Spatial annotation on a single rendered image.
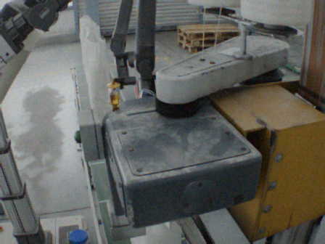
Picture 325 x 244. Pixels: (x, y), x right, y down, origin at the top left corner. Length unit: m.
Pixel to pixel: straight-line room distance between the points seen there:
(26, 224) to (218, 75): 1.31
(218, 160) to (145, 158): 0.12
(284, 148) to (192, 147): 0.20
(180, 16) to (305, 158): 8.08
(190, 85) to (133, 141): 0.16
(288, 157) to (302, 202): 0.18
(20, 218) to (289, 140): 1.37
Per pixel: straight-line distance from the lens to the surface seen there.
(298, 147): 0.68
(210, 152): 0.53
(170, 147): 0.54
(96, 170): 2.20
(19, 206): 1.64
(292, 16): 0.59
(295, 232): 1.02
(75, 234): 1.08
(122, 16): 1.45
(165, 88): 0.62
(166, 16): 8.54
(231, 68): 0.71
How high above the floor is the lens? 1.62
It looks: 27 degrees down
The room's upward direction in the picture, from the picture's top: 2 degrees counter-clockwise
